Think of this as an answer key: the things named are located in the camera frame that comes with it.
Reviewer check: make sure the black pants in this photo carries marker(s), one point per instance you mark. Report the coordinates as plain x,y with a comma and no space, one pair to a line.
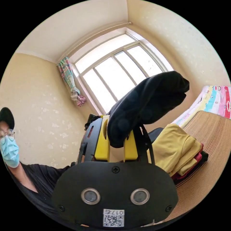
144,108

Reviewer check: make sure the plaid pastel curtain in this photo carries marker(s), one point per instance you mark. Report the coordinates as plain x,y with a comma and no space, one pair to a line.
67,75

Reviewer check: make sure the person's body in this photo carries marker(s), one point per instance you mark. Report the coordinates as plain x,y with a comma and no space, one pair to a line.
36,176

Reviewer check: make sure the window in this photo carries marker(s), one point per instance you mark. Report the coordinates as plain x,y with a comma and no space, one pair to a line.
108,75

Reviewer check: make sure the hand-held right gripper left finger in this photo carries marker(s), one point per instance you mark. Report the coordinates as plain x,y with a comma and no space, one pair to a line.
102,144

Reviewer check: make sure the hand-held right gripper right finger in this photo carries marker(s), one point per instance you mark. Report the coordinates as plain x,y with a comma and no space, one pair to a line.
130,150

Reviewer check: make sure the pile of clothes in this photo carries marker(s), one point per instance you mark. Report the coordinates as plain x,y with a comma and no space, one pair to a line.
173,144

